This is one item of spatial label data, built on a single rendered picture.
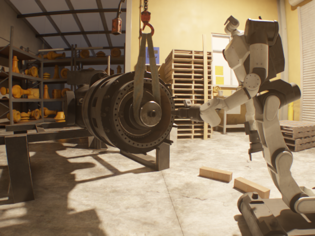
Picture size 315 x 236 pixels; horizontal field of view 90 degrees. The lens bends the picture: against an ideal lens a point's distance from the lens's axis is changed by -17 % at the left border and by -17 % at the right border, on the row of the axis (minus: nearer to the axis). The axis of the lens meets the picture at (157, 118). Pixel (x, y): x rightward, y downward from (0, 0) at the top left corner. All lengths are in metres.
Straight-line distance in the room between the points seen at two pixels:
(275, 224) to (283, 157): 0.39
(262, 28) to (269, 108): 0.43
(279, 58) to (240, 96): 0.39
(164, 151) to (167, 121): 1.35
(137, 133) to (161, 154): 1.35
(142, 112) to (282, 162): 0.86
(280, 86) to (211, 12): 5.82
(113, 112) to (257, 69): 0.75
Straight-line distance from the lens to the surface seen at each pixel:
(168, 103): 1.22
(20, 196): 2.08
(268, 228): 1.27
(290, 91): 1.24
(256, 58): 0.96
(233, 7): 7.34
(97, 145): 3.77
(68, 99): 2.35
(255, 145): 1.46
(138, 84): 1.06
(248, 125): 1.42
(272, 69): 1.16
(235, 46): 1.11
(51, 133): 1.99
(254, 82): 0.92
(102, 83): 1.35
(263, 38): 1.00
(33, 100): 9.16
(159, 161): 2.54
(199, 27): 6.50
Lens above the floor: 0.92
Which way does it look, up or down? 5 degrees down
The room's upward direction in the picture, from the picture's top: straight up
